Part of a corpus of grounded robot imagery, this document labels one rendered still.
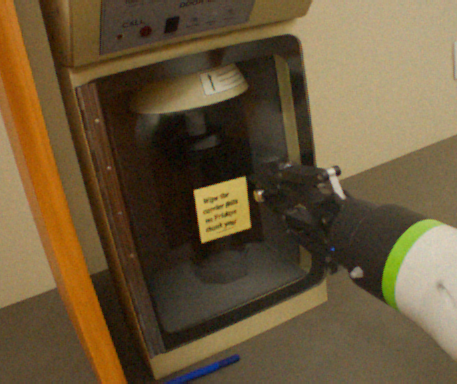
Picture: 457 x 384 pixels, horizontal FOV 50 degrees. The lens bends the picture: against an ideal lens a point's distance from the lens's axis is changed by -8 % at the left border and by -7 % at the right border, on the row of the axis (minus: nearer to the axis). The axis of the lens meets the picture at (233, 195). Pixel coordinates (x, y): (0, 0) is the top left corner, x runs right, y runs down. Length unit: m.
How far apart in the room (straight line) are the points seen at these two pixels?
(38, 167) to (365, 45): 1.03
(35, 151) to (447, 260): 0.39
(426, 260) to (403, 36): 1.11
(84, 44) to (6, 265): 0.66
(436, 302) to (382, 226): 0.10
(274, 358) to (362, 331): 0.14
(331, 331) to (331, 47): 0.75
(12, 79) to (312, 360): 0.56
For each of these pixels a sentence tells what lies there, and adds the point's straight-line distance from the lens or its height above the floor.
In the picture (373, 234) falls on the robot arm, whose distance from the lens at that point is 0.49.
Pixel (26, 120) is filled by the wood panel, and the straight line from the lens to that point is 0.53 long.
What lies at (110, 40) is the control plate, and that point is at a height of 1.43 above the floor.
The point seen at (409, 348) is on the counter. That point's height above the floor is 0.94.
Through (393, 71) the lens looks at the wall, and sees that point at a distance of 1.49.
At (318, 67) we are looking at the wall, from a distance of 1.31.
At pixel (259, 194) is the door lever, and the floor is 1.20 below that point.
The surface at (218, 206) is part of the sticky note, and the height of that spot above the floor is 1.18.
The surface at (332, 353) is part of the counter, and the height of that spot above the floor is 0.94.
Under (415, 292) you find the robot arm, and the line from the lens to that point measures 0.45.
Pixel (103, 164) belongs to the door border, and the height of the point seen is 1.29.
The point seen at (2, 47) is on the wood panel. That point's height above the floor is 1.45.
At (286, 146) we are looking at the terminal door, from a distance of 0.74.
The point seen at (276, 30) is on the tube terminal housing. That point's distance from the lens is 0.73.
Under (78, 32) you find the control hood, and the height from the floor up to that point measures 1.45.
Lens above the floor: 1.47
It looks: 23 degrees down
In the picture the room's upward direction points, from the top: 10 degrees counter-clockwise
